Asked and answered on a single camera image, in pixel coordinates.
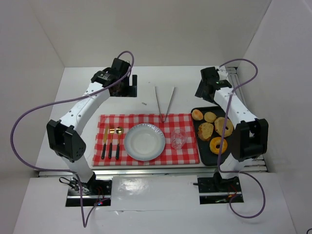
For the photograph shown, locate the red checkered cloth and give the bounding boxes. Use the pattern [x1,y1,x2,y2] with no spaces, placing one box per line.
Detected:
[92,114,199,167]

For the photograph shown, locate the gold fork dark handle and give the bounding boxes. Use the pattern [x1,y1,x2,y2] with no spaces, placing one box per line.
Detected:
[108,125,115,159]

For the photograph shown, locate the fruit bagel bread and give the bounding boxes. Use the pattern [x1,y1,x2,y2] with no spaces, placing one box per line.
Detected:
[214,117,234,137]

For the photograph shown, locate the black tray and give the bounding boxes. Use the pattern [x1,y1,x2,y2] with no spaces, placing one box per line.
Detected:
[191,106,234,166]

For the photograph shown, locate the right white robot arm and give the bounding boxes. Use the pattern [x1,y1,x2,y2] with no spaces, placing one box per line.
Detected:
[195,67,269,192]

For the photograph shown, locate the toasted bread slice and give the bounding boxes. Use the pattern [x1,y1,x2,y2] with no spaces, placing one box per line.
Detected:
[198,122,214,141]

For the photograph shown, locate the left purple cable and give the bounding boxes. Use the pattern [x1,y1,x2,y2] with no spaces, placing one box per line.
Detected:
[10,50,136,228]

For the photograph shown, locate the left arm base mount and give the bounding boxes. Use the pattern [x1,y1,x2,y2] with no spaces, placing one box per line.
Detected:
[58,177,112,207]

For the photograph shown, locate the clear glass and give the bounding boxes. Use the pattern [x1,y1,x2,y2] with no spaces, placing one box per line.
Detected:
[170,129,188,150]

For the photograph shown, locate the gold spoon dark handle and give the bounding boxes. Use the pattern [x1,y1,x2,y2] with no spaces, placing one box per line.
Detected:
[116,127,124,160]

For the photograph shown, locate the small round bread roll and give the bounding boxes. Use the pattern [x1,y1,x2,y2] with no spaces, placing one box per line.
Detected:
[191,109,204,121]

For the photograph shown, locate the metal tongs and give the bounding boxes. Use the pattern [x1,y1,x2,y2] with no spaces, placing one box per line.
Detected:
[154,86,175,123]

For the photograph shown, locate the white plate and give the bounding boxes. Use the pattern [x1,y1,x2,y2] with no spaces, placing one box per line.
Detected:
[124,123,166,161]

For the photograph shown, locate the gold knife dark handle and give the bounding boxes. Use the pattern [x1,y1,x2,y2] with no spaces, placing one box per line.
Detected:
[101,126,109,159]

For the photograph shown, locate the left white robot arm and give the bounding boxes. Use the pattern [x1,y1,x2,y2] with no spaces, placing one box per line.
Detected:
[46,58,131,192]

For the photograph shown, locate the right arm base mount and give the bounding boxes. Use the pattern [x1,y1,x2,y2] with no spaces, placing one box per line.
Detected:
[193,172,244,205]

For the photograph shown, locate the aluminium rail frame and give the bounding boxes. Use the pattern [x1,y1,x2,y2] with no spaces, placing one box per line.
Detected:
[36,66,268,177]

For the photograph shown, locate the glazed yellow donut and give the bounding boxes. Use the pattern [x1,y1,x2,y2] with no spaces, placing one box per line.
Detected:
[209,137,228,155]

